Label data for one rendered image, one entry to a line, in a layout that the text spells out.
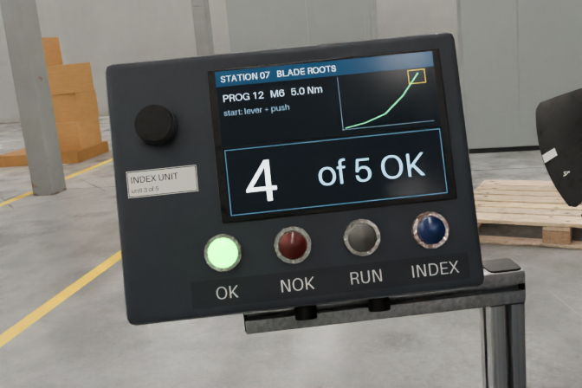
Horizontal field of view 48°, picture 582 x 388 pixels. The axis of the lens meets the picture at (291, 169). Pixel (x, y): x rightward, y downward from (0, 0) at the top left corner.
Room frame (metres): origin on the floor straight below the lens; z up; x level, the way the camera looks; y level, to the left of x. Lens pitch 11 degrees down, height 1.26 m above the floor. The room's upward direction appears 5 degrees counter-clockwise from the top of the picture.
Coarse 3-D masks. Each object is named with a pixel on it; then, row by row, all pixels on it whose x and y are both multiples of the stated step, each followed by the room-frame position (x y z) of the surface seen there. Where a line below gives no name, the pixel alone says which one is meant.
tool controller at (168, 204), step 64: (128, 64) 0.48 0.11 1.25; (192, 64) 0.48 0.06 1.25; (256, 64) 0.48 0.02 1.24; (320, 64) 0.48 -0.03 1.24; (384, 64) 0.48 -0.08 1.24; (448, 64) 0.48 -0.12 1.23; (128, 128) 0.47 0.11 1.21; (192, 128) 0.47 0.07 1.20; (256, 128) 0.47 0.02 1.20; (320, 128) 0.47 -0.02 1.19; (384, 128) 0.47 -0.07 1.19; (448, 128) 0.47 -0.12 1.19; (128, 192) 0.45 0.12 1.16; (192, 192) 0.46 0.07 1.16; (320, 192) 0.46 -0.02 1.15; (384, 192) 0.46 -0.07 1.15; (448, 192) 0.46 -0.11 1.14; (128, 256) 0.44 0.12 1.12; (192, 256) 0.44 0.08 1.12; (256, 256) 0.44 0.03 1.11; (320, 256) 0.44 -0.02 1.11; (384, 256) 0.45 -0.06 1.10; (448, 256) 0.45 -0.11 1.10; (128, 320) 0.43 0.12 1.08
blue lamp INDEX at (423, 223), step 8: (424, 216) 0.45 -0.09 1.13; (432, 216) 0.45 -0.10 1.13; (440, 216) 0.45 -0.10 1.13; (416, 224) 0.45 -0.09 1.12; (424, 224) 0.44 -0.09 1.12; (432, 224) 0.44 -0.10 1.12; (440, 224) 0.44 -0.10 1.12; (416, 232) 0.45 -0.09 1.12; (424, 232) 0.44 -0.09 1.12; (432, 232) 0.44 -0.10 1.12; (440, 232) 0.44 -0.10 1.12; (448, 232) 0.45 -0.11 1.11; (416, 240) 0.45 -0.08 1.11; (424, 240) 0.44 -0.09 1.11; (432, 240) 0.44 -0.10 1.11; (440, 240) 0.44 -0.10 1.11; (432, 248) 0.44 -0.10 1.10
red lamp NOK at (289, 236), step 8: (280, 232) 0.45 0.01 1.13; (288, 232) 0.44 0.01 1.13; (296, 232) 0.44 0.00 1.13; (304, 232) 0.45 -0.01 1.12; (280, 240) 0.44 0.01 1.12; (288, 240) 0.44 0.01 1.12; (296, 240) 0.44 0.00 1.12; (304, 240) 0.44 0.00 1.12; (280, 248) 0.44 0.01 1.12; (288, 248) 0.44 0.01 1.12; (296, 248) 0.44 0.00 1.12; (304, 248) 0.44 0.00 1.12; (280, 256) 0.44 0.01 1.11; (288, 256) 0.44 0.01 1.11; (296, 256) 0.44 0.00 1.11; (304, 256) 0.44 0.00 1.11
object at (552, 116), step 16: (560, 96) 1.23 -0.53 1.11; (576, 96) 1.20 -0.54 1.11; (544, 112) 1.26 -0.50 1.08; (560, 112) 1.22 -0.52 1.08; (576, 112) 1.19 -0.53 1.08; (544, 128) 1.25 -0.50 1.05; (560, 128) 1.21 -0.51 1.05; (576, 128) 1.18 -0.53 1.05; (544, 144) 1.24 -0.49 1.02; (560, 144) 1.20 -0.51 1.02; (576, 144) 1.17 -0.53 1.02; (560, 160) 1.20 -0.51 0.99; (576, 160) 1.17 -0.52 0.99; (576, 176) 1.16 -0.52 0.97; (560, 192) 1.18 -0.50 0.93; (576, 192) 1.15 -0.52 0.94
